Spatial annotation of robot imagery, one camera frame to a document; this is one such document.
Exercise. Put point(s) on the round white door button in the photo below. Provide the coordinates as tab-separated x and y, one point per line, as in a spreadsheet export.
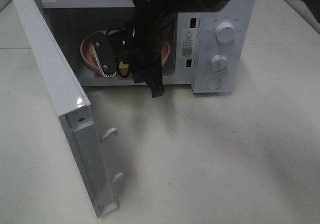
214	83

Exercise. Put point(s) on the lower white timer knob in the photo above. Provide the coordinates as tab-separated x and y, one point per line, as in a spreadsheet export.
219	63

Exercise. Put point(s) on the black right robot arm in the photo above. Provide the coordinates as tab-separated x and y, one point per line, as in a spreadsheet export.
187	6

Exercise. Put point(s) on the white microwave door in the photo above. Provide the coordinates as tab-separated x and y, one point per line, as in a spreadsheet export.
72	107

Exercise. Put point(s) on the white microwave oven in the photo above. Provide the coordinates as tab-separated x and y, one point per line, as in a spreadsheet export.
71	21

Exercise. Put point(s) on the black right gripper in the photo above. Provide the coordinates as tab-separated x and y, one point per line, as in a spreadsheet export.
147	35

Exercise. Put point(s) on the white warning label sticker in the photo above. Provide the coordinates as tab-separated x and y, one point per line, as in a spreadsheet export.
187	42

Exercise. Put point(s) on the upper white power knob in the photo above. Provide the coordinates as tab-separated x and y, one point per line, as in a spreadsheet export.
225	32

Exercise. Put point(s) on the pink round plate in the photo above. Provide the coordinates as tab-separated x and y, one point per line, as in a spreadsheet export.
105	52

